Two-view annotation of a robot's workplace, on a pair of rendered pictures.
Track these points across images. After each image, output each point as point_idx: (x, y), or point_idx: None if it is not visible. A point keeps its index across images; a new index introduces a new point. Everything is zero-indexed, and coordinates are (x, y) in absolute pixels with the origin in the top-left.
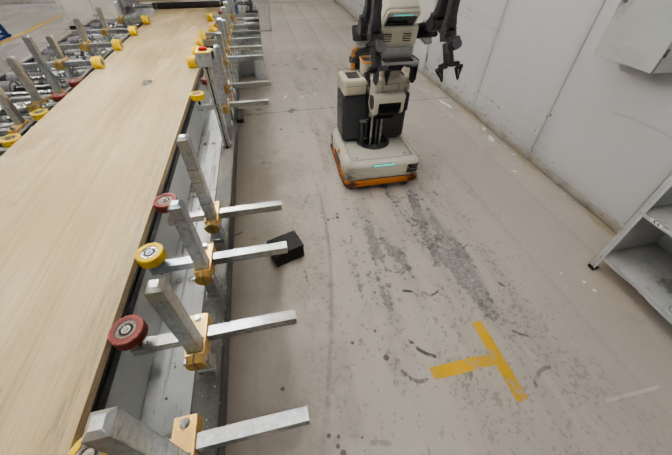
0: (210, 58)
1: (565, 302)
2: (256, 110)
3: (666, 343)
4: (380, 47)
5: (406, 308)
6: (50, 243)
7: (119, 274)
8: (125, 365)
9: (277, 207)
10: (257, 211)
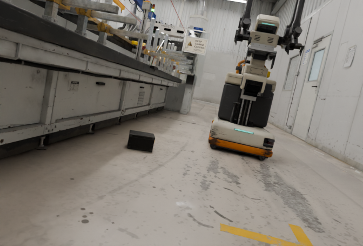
0: (149, 5)
1: None
2: (169, 117)
3: None
4: (246, 21)
5: (220, 194)
6: None
7: None
8: (12, 0)
9: (143, 35)
10: (131, 34)
